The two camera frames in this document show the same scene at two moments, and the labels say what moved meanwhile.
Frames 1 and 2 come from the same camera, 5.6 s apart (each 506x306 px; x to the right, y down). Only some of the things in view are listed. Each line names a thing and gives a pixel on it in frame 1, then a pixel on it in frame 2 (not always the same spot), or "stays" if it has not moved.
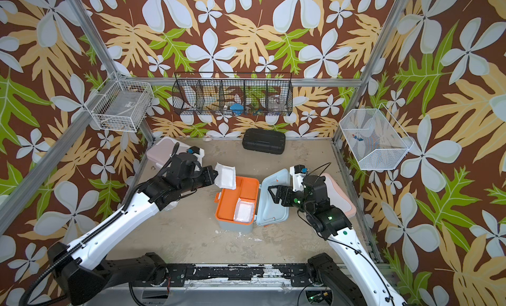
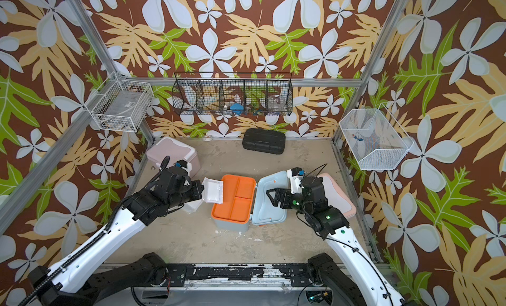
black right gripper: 288,190 stays
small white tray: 244,211 -> 213,191
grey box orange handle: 267,212 stays
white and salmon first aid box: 337,196 stays
